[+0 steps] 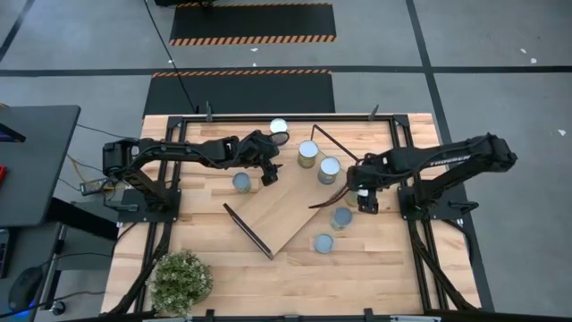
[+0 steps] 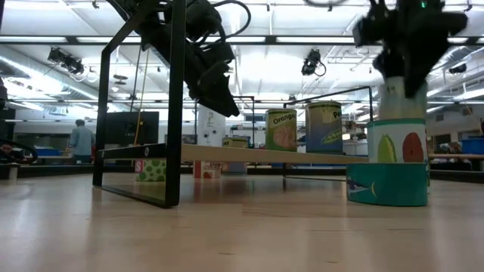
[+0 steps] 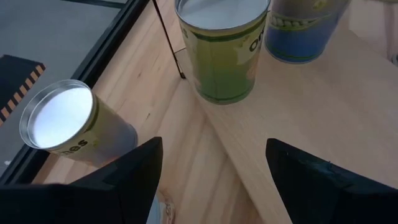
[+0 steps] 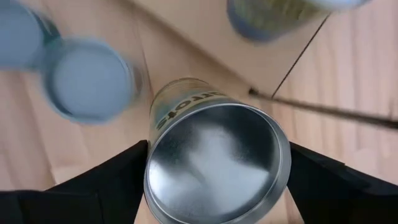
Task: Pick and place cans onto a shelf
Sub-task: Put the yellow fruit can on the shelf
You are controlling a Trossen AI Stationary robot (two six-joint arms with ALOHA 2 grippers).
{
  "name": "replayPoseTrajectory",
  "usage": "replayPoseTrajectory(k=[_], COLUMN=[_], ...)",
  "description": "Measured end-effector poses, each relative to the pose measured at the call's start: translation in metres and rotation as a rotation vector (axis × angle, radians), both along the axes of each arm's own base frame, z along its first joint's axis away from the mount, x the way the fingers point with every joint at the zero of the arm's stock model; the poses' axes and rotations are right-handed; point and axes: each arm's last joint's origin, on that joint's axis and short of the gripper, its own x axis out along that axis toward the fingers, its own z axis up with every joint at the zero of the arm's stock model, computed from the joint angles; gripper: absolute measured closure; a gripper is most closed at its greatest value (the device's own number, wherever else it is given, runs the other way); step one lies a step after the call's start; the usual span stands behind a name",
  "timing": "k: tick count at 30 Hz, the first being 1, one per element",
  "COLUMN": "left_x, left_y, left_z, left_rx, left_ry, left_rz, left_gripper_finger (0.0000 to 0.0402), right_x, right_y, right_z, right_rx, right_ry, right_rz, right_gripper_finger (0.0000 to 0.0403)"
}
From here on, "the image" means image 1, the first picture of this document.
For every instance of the black desk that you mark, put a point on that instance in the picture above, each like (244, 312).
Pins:
(36, 165)

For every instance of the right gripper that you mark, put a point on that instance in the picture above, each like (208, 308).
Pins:
(364, 174)

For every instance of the wooden shelf with black frame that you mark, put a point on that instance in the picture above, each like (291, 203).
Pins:
(277, 210)

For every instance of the white diced tomato can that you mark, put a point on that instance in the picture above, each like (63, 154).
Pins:
(278, 125)

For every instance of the flat teal tuna can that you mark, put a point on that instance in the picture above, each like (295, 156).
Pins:
(323, 243)

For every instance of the dark grey desk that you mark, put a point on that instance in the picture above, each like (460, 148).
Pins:
(27, 250)

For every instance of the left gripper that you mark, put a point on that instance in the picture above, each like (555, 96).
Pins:
(263, 147)

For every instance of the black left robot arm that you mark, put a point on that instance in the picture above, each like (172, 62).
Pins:
(179, 149)

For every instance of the black power adapter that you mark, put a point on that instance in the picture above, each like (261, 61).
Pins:
(91, 187)

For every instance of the black computer mouse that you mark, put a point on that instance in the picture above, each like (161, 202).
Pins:
(24, 286)

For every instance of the yellow corn can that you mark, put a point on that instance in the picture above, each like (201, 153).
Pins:
(308, 149)

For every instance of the black hazard-striped floor mat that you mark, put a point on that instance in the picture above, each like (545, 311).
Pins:
(250, 20)
(241, 94)

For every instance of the black aluminium table frame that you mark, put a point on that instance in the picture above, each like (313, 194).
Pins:
(286, 118)

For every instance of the green artificial plant ball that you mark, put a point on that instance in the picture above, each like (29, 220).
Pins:
(179, 282)

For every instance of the red flat item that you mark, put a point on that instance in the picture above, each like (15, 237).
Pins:
(2, 173)

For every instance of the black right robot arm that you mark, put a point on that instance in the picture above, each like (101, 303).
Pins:
(447, 161)

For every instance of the black frame bracket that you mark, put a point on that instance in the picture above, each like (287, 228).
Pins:
(208, 112)
(373, 112)

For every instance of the green dotted pea soup can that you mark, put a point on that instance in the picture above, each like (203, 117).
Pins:
(241, 181)

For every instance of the yellow blue peas can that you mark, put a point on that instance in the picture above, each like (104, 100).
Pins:
(330, 166)

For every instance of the white teal mixed vegetable can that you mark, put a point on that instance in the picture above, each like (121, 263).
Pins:
(342, 217)

